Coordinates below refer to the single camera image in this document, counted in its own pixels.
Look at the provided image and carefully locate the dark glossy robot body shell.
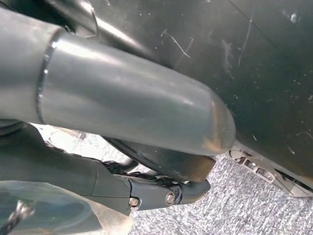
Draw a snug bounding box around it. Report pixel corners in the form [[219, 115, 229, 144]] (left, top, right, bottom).
[[0, 0, 313, 198]]

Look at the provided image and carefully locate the glossy curved robot shell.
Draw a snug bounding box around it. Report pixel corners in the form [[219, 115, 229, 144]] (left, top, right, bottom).
[[0, 180, 133, 235]]

